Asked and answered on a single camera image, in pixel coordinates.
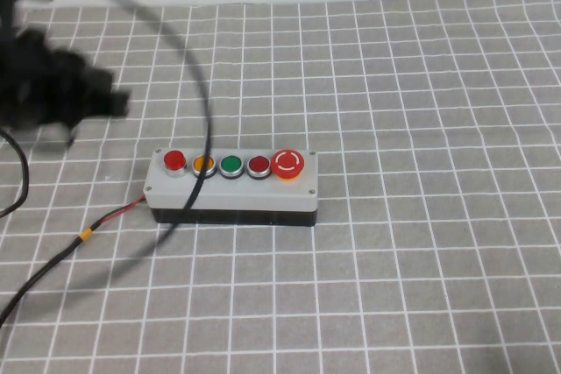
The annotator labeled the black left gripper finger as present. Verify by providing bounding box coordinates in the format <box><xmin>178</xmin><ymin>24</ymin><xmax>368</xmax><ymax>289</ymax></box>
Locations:
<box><xmin>103</xmin><ymin>88</ymin><xmax>132</xmax><ymax>106</ymax></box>
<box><xmin>103</xmin><ymin>103</ymin><xmax>131</xmax><ymax>119</ymax></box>

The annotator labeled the grey and black button box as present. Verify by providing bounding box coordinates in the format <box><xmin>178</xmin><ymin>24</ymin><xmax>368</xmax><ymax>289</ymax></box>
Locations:
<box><xmin>144</xmin><ymin>148</ymin><xmax>320</xmax><ymax>228</ymax></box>

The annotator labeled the dark red push button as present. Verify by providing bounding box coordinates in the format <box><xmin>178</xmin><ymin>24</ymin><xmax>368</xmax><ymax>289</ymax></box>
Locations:
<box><xmin>245</xmin><ymin>154</ymin><xmax>272</xmax><ymax>180</ymax></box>

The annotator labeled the yellow push button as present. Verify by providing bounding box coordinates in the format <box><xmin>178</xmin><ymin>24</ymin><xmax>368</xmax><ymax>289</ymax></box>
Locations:
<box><xmin>191</xmin><ymin>154</ymin><xmax>217</xmax><ymax>179</ymax></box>

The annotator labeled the black power cable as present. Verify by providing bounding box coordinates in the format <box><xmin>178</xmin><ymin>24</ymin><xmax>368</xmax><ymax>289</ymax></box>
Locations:
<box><xmin>0</xmin><ymin>237</ymin><xmax>84</xmax><ymax>327</ymax></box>

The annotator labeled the lit red push button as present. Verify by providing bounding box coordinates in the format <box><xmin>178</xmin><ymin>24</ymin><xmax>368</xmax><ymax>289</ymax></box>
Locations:
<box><xmin>163</xmin><ymin>150</ymin><xmax>188</xmax><ymax>177</ymax></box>

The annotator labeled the red emergency stop button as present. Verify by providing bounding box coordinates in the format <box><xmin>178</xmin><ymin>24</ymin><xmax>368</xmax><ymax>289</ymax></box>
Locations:
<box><xmin>270</xmin><ymin>149</ymin><xmax>305</xmax><ymax>182</ymax></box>

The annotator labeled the grey grid tablecloth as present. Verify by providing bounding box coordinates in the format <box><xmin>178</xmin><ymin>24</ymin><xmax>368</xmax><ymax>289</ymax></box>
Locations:
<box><xmin>0</xmin><ymin>0</ymin><xmax>561</xmax><ymax>374</ymax></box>

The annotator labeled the looped black cable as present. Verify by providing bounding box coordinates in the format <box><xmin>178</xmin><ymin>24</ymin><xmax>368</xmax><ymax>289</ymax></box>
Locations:
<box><xmin>0</xmin><ymin>127</ymin><xmax>31</xmax><ymax>218</ymax></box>

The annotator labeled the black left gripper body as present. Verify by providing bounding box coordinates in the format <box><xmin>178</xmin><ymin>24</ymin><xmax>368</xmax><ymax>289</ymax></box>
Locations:
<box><xmin>0</xmin><ymin>28</ymin><xmax>116</xmax><ymax>131</ymax></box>

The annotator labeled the green push button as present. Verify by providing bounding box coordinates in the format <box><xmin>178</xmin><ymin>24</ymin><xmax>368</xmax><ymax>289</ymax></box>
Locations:
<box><xmin>218</xmin><ymin>154</ymin><xmax>245</xmax><ymax>180</ymax></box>

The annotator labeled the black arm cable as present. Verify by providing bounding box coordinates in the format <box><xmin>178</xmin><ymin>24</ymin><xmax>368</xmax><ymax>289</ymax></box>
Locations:
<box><xmin>65</xmin><ymin>0</ymin><xmax>214</xmax><ymax>235</ymax></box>

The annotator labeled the thin red wire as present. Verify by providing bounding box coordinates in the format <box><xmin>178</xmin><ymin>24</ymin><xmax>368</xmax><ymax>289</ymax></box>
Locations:
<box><xmin>90</xmin><ymin>196</ymin><xmax>149</xmax><ymax>231</ymax></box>

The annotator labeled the thin black wire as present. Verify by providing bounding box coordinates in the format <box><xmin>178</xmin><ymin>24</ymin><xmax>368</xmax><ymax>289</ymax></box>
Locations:
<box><xmin>89</xmin><ymin>198</ymin><xmax>148</xmax><ymax>235</ymax></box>

